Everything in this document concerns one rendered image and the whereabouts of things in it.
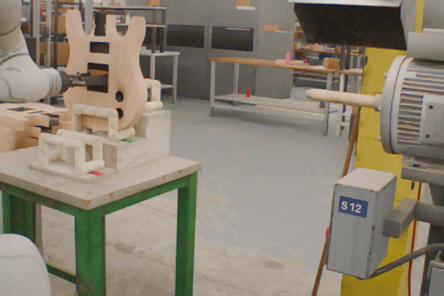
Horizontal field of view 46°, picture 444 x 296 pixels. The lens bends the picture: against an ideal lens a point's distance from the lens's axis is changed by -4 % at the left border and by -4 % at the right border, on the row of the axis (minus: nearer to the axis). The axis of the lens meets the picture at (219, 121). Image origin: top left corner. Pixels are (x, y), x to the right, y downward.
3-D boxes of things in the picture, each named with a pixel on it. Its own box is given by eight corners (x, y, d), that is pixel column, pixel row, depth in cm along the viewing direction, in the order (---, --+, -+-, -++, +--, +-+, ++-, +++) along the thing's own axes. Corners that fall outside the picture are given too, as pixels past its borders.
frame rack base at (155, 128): (170, 155, 204) (171, 110, 201) (146, 163, 191) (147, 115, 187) (113, 144, 216) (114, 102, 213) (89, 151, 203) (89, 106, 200)
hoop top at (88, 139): (104, 145, 175) (104, 136, 175) (97, 147, 172) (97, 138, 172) (61, 136, 184) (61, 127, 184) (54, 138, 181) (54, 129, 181)
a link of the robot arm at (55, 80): (50, 100, 159) (64, 98, 164) (50, 70, 157) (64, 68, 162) (29, 97, 163) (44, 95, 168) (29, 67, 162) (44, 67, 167)
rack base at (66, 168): (117, 172, 177) (117, 169, 177) (86, 182, 164) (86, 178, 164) (59, 159, 190) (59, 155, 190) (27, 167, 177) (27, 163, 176)
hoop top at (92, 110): (119, 118, 180) (119, 109, 180) (113, 120, 177) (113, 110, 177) (77, 111, 190) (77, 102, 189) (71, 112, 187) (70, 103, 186)
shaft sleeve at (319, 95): (377, 108, 141) (378, 96, 140) (373, 108, 138) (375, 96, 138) (314, 100, 150) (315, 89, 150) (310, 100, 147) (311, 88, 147)
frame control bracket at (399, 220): (418, 215, 128) (419, 199, 127) (399, 240, 112) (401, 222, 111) (402, 212, 130) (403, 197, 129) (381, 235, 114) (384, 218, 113)
